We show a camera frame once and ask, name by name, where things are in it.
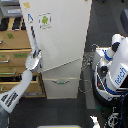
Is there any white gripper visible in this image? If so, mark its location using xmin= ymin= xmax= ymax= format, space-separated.
xmin=25 ymin=50 xmax=42 ymax=71

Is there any grey box on cabinet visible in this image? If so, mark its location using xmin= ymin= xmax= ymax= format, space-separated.
xmin=1 ymin=6 xmax=23 ymax=17

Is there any coiled cable on floor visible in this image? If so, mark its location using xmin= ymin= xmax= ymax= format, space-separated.
xmin=78 ymin=43 xmax=100 ymax=94

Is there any lower fridge drawer handle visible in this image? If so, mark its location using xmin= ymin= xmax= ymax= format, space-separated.
xmin=52 ymin=79 xmax=70 ymax=84

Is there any wooden drawer cabinet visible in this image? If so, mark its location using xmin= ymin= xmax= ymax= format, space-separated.
xmin=0 ymin=16 xmax=47 ymax=99

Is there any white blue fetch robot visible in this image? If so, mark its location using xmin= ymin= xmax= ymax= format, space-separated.
xmin=92 ymin=34 xmax=128 ymax=106

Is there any white refrigerator body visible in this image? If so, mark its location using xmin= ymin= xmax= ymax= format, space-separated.
xmin=38 ymin=58 xmax=82 ymax=99

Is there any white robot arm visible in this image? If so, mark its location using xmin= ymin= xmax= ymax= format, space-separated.
xmin=0 ymin=50 xmax=42 ymax=128

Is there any green android sticker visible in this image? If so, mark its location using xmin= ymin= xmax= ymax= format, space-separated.
xmin=39 ymin=13 xmax=51 ymax=29

